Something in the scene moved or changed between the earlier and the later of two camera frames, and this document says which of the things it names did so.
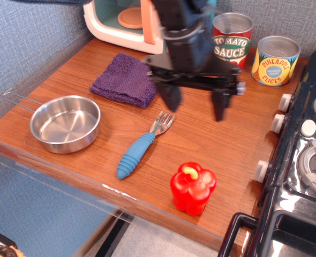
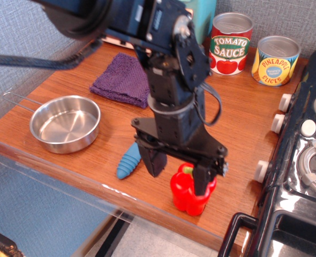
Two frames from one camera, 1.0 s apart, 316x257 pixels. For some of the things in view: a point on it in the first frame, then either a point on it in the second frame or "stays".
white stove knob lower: [260, 172] stays
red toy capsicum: [191, 188] stays
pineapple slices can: [276, 60] stays
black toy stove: [293, 214] stays
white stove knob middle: [277, 122] stays
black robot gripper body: [190, 62] → [183, 135]
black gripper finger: [221, 99] → [202, 175]
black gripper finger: [171, 93] → [156, 160]
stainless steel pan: [64, 125] stays
